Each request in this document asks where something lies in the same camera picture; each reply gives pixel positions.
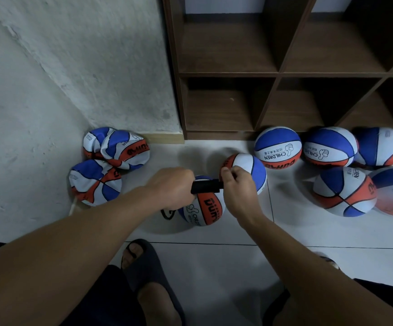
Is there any black sandal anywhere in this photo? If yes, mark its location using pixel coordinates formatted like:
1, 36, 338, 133
121, 239, 187, 326
262, 253, 341, 326

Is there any person's right forearm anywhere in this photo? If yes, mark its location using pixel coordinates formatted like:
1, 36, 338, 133
240, 211, 393, 326

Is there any brown wooden cubby shelf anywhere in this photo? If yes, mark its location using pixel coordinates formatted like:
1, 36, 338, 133
161, 0, 393, 141

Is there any person's foot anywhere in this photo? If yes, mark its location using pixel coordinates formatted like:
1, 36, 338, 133
123, 244, 182, 326
320, 256, 340, 270

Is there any person's left forearm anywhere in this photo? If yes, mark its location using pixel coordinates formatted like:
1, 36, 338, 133
0, 188, 165, 326

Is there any person's left foot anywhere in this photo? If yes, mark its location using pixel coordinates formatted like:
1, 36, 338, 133
123, 244, 182, 326

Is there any person's right hand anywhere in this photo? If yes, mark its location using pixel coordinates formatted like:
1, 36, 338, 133
220, 166, 266, 230

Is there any black hand pump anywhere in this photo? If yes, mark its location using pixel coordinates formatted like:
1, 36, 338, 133
160, 177, 224, 221

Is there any person's right foot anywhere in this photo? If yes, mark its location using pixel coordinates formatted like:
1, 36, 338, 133
320, 256, 340, 270

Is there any person's left hand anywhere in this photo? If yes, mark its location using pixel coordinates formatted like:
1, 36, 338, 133
145, 167, 197, 212

